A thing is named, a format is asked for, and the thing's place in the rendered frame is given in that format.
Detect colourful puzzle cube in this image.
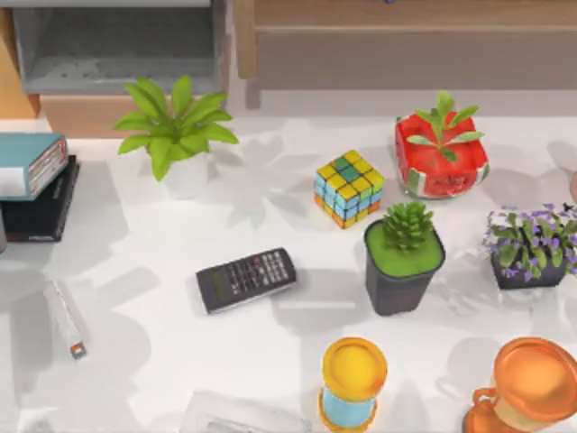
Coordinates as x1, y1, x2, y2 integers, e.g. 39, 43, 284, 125
315, 150, 387, 230

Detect black calculator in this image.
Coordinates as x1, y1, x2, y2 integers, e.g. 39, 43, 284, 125
195, 246, 298, 315

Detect succulent in black pot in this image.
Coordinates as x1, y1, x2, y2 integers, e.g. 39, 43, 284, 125
363, 201, 446, 317

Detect leafy plant in white pot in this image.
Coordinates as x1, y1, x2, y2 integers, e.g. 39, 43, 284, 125
113, 75, 241, 200

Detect plant in watermelon pot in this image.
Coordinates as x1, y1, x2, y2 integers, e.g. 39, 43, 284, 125
395, 90, 490, 200

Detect transparent grey box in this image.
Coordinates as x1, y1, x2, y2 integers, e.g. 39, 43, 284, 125
179, 390, 312, 433

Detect wooden shelf unit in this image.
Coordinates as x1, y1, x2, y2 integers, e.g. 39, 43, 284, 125
234, 0, 577, 110

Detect grey cabinet with dark inside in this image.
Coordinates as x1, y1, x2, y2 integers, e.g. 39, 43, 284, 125
12, 0, 233, 96

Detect purple flowers in dark pot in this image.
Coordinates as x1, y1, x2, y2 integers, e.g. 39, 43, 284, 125
481, 202, 577, 290

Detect black book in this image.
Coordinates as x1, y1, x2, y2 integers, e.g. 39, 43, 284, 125
0, 154, 81, 244

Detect teal book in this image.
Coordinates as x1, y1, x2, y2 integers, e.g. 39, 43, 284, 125
0, 133, 69, 201

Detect wooden cupboard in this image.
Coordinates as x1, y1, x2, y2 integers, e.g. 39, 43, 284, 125
0, 7, 157, 139

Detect orange trophy cup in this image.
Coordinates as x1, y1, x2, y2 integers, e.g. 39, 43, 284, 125
463, 336, 577, 433

